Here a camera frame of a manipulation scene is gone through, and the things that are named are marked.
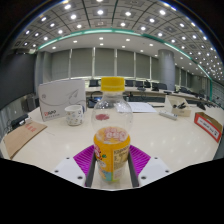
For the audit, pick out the small open cardboard box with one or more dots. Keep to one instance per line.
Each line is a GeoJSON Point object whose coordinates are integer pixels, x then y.
{"type": "Point", "coordinates": [176, 101]}

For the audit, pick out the dark grey cabinet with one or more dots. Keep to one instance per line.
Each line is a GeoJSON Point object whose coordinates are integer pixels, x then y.
{"type": "Point", "coordinates": [31, 102]}

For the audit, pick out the black power adapter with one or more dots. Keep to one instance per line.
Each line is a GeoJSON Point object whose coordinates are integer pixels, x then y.
{"type": "Point", "coordinates": [19, 120]}

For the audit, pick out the white power strip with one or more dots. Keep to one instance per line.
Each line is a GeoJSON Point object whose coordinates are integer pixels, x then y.
{"type": "Point", "coordinates": [168, 115]}

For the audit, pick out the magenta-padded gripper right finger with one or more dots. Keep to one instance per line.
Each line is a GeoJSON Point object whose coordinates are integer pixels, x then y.
{"type": "Point", "coordinates": [151, 170]}

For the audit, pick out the white paper sheet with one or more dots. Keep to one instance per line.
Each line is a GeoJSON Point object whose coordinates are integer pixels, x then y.
{"type": "Point", "coordinates": [142, 107]}

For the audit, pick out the brown paper envelope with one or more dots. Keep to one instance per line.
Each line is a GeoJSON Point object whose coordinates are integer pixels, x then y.
{"type": "Point", "coordinates": [21, 136]}

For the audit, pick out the white printer paper carton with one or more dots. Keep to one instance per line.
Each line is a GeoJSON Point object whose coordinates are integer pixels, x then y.
{"type": "Point", "coordinates": [60, 98]}

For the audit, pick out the black office chairs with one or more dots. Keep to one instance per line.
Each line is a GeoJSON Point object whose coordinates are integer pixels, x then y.
{"type": "Point", "coordinates": [139, 83]}

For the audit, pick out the red and white box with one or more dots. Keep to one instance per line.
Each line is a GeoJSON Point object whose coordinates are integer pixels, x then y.
{"type": "Point", "coordinates": [208, 128]}

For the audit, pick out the round ceiling lights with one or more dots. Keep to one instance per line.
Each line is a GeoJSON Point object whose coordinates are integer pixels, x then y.
{"type": "Point", "coordinates": [100, 12]}

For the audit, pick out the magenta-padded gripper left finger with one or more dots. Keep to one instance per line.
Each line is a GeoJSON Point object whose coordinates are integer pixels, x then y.
{"type": "Point", "coordinates": [70, 170]}

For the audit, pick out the yellow-capped clear drink bottle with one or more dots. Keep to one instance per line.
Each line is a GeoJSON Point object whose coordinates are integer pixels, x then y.
{"type": "Point", "coordinates": [111, 156]}

